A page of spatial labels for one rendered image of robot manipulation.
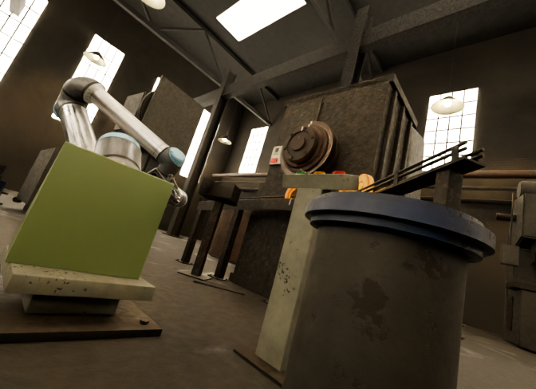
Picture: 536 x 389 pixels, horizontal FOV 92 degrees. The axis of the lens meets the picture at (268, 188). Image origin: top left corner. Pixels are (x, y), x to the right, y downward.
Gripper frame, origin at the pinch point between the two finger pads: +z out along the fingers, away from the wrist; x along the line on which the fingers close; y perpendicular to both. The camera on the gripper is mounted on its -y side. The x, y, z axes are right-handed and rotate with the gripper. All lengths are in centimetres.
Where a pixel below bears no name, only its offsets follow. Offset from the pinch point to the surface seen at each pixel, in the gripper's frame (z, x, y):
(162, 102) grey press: -263, -27, -181
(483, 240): 68, -44, 54
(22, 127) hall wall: -739, 358, -619
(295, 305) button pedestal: 24, -18, 60
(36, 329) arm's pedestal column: 39, 29, 25
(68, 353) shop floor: 41, 25, 33
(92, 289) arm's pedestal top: 30.9, 20.2, 24.3
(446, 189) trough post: 31, -73, 59
